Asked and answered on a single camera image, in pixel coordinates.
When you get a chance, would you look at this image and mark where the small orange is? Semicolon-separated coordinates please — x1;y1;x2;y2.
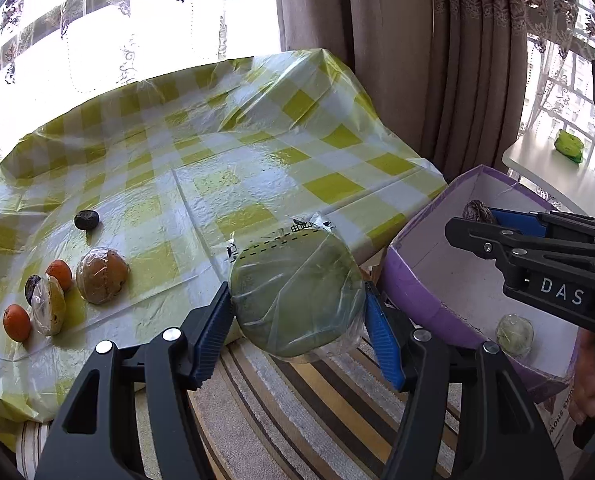
46;259;73;292
3;304;32;343

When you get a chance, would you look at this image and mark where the white floral lace curtain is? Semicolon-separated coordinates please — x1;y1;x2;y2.
516;0;595;181
0;0;284;171

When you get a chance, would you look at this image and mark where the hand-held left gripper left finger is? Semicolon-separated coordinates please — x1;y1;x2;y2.
34;282;234;480

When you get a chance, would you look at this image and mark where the pale green wrapped pastry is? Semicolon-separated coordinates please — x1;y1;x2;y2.
495;313;535;359

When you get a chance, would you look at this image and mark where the brown patterned curtain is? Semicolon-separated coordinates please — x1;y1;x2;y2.
274;0;379;78
346;0;529;183

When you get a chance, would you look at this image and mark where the small dark round fruit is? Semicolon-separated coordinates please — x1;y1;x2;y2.
74;209;100;232

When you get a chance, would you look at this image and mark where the dark pastry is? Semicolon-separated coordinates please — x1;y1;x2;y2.
462;199;499;224

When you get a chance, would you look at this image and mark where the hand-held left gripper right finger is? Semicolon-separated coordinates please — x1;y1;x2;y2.
364;281;563;480

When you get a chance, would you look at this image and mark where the purple cardboard box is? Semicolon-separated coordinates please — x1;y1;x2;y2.
380;164;579;404

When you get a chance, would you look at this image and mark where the dark purple fruit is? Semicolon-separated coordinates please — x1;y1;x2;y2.
24;274;42;306

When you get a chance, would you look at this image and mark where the white side table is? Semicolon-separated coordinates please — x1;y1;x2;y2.
501;132;595;222

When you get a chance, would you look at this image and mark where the crumpled green bag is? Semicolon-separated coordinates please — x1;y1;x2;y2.
554;129;585;165

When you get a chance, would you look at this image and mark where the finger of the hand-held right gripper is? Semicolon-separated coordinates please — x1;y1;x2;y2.
489;207;595;239
445;216;595;267

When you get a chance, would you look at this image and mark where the person's right hand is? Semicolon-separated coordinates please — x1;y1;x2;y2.
567;329;595;427

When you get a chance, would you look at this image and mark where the striped rug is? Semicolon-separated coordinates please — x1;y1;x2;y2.
16;335;478;480

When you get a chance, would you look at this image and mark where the yellow checked plastic tablecloth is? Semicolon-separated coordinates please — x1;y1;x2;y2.
0;48;448;453

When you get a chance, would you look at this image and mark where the plastic-wrapped yellow fruit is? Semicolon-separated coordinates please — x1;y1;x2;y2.
30;277;67;337

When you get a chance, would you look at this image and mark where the green round pastry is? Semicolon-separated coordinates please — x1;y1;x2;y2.
226;216;367;364

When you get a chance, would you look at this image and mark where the brown wrapped bun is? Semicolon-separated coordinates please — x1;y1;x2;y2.
76;248;130;305

